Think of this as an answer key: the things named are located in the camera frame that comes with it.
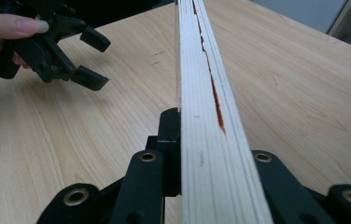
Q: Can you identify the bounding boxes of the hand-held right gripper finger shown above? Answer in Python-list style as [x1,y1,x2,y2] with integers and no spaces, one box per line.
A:
[147,106,182,198]

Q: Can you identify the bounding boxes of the white green leaf board book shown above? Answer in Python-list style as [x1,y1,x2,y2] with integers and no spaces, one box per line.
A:
[174,0,274,224]

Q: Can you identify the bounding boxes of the white partition panel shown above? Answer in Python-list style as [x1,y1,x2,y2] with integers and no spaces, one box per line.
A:
[249,0,349,34]

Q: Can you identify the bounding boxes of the dark curtain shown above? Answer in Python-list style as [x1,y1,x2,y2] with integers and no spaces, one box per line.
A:
[61,0,177,29]

